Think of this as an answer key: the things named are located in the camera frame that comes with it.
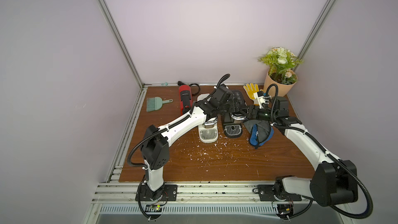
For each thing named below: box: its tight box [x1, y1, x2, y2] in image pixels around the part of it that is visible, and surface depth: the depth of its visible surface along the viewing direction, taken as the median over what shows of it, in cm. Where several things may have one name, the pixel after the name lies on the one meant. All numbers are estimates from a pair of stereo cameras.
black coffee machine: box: [223, 89, 249, 139], surface depth 85 cm
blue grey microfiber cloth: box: [243, 119, 274, 149], surface depth 92 cm
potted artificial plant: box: [258, 46, 305, 97], surface depth 102 cm
